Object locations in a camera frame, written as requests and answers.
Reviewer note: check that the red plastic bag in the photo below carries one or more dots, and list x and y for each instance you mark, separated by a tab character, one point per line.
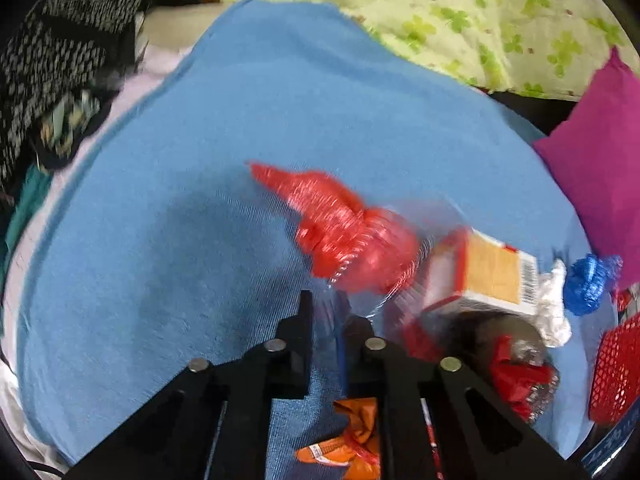
331	215

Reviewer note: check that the orange snack wrapper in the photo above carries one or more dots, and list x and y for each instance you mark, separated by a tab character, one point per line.
357	448

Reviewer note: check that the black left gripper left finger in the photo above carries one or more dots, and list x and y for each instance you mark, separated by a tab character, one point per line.
211	421

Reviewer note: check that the orange white cardboard box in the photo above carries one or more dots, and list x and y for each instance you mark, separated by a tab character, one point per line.
469	271

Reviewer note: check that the blue blanket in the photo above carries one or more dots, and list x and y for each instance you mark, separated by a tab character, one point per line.
163	248

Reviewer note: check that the red crumpled bag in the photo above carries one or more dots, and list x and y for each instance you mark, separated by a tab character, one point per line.
427	335

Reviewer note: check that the dark floral cloth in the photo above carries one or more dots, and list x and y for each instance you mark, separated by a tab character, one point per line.
74	118

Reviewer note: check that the black plastic bag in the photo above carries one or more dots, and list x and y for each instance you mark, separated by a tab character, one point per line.
509	355

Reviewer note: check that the red mesh basket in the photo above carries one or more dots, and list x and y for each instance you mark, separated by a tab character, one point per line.
616	375

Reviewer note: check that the green clover patterned quilt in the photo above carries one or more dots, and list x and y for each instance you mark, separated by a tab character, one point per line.
539	48

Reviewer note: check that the blue plastic bag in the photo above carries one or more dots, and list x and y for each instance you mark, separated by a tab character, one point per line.
588	280

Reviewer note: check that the teal cloth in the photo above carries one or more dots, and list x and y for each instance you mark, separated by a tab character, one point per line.
16	215

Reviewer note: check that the magenta pillow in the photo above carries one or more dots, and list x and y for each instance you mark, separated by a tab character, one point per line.
594	158

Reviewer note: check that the blue white tissue box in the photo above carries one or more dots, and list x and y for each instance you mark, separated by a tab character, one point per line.
612	454

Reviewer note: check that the black white dotted garment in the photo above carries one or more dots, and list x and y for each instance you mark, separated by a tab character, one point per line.
59	45

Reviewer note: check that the white bed sheet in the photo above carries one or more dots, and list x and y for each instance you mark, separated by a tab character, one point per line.
172	33

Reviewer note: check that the clear plastic container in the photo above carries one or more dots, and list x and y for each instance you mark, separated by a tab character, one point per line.
391	252

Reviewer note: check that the white crumpled plastic bag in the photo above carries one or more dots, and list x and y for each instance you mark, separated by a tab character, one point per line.
550	319

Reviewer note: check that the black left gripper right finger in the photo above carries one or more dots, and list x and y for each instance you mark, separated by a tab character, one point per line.
437	421

